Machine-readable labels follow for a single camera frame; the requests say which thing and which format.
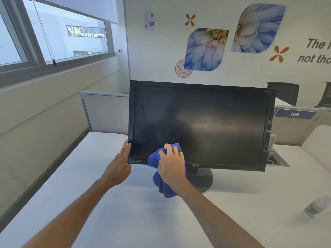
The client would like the blue microfiber cloth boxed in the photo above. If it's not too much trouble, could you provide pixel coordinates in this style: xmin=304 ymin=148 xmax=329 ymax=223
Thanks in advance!
xmin=147 ymin=143 xmax=187 ymax=199

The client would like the person's left hand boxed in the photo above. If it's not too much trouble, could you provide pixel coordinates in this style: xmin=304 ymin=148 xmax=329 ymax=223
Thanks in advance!
xmin=98 ymin=139 xmax=132 ymax=189

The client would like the blind pull wand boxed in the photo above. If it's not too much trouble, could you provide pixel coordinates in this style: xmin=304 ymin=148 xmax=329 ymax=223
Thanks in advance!
xmin=31 ymin=0 xmax=57 ymax=67

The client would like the person's right forearm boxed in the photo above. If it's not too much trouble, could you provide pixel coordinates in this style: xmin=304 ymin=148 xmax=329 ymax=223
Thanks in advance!
xmin=177 ymin=188 xmax=264 ymax=248

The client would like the grey side partition panel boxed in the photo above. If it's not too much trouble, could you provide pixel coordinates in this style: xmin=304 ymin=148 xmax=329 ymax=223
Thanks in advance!
xmin=79 ymin=90 xmax=130 ymax=135

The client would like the black mesh office chair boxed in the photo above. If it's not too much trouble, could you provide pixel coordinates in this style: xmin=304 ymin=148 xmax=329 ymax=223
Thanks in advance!
xmin=267 ymin=82 xmax=300 ymax=107

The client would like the small white spray bottle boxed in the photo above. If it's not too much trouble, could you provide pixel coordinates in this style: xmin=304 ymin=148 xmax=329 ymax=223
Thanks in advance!
xmin=303 ymin=196 xmax=331 ymax=220

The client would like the blue number sign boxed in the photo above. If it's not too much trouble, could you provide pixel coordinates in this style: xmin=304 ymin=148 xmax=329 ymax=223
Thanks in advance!
xmin=273 ymin=108 xmax=317 ymax=120

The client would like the beige cubicle partition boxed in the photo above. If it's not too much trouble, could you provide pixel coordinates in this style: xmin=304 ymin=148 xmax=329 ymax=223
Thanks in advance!
xmin=297 ymin=107 xmax=331 ymax=146
xmin=270 ymin=105 xmax=324 ymax=146

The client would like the orange petal wall decal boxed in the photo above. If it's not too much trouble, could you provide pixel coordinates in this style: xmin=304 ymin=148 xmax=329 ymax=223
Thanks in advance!
xmin=184 ymin=13 xmax=197 ymax=27

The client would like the grey desk cable box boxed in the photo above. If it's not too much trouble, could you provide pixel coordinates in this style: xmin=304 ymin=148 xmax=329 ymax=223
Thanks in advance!
xmin=266 ymin=134 xmax=291 ymax=167

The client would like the white paper wall notice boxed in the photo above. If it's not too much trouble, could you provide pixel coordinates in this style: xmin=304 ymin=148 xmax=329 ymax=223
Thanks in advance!
xmin=144 ymin=11 xmax=156 ymax=31

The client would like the grey framed window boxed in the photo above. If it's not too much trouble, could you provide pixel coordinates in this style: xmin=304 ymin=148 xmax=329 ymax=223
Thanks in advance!
xmin=0 ymin=0 xmax=116 ymax=88

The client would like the person's right hand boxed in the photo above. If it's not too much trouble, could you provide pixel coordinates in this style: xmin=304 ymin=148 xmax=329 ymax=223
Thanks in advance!
xmin=157 ymin=143 xmax=193 ymax=197

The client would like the person's left forearm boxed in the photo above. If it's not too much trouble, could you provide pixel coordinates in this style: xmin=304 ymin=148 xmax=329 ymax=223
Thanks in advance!
xmin=22 ymin=180 xmax=110 ymax=248

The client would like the blue flower wall decal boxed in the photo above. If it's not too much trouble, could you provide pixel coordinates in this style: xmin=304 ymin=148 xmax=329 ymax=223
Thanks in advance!
xmin=184 ymin=28 xmax=230 ymax=72

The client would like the frosted desk divider panel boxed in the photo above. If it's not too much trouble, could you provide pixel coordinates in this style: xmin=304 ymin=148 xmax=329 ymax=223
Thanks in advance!
xmin=301 ymin=125 xmax=331 ymax=172

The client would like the black acer monitor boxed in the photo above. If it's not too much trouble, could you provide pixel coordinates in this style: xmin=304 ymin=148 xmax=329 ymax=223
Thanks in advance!
xmin=127 ymin=80 xmax=277 ymax=193

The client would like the white roller blind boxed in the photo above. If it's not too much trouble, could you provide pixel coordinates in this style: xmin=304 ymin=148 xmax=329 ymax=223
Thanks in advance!
xmin=33 ymin=0 xmax=117 ymax=24

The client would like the black slatted office chair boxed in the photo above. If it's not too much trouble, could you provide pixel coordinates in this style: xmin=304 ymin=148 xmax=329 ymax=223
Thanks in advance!
xmin=314 ymin=82 xmax=331 ymax=109

